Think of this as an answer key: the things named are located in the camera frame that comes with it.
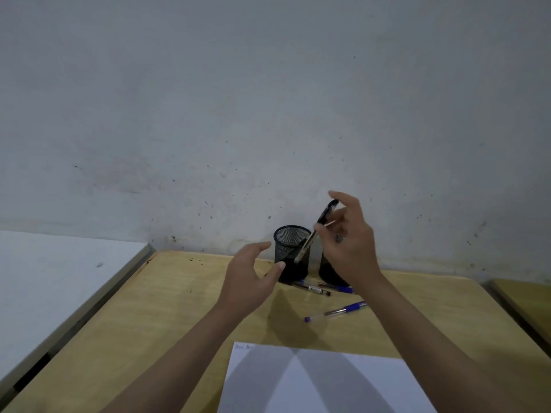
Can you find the wooden side table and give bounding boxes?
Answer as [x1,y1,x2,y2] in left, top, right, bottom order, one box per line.
[483,278,551,358]

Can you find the person's left hand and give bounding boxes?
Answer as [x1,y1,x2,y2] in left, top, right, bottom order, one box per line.
[215,241,287,319]

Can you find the person's right forearm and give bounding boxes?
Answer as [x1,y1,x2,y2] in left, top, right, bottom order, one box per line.
[361,273,523,413]

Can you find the black pen with label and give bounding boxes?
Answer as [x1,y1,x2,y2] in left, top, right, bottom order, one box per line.
[292,283,331,297]

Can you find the blue pen with clear barrel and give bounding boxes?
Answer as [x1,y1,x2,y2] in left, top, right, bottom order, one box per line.
[304,301,368,323]

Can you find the blue capped pen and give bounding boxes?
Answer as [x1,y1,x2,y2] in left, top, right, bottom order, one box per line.
[301,280,355,294]

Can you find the black mesh pen holder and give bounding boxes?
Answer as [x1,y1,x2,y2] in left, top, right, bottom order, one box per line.
[319,250,351,289]
[273,225,313,285]

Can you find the black pen with clear barrel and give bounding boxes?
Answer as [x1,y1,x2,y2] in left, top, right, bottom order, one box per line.
[294,199,340,264]

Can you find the person's right hand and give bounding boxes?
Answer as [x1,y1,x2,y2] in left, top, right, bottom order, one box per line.
[314,190,384,294]

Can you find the person's left forearm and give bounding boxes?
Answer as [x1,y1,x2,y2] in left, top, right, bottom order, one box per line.
[100,304,244,413]

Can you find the white paper sheet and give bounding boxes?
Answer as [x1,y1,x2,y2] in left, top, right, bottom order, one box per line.
[216,342,438,413]

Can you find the white table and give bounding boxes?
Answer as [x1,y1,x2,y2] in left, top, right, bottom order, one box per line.
[0,230,156,398]

